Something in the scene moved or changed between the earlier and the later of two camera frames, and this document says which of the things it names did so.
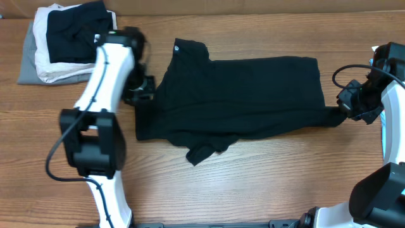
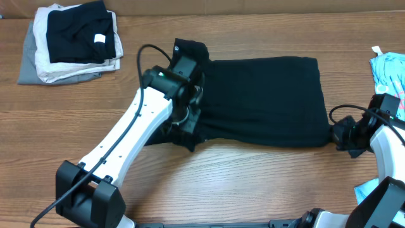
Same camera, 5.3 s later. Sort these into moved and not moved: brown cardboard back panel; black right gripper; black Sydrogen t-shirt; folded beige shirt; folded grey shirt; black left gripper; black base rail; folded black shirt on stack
Moved: black Sydrogen t-shirt; black left gripper; black right gripper
Not moved: brown cardboard back panel; folded beige shirt; folded grey shirt; black base rail; folded black shirt on stack
